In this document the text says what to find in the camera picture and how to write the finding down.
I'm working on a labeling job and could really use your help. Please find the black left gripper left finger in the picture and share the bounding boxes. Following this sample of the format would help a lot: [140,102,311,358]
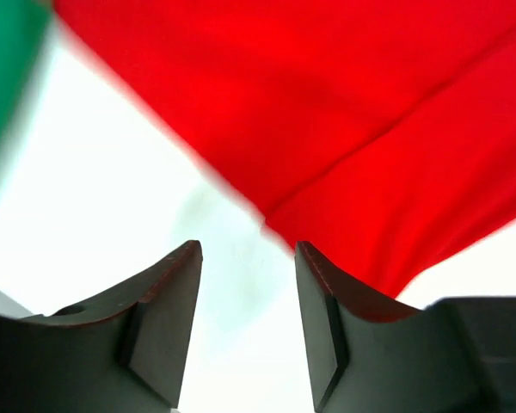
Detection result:
[0,241,202,412]

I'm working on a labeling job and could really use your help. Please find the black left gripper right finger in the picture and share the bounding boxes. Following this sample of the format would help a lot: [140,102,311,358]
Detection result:
[295,242,516,413]

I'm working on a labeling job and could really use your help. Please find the red t shirt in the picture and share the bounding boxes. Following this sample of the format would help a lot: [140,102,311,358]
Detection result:
[55,1,516,297]

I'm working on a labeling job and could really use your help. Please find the green t shirt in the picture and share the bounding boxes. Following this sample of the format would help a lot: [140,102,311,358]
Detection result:
[0,0,52,140]

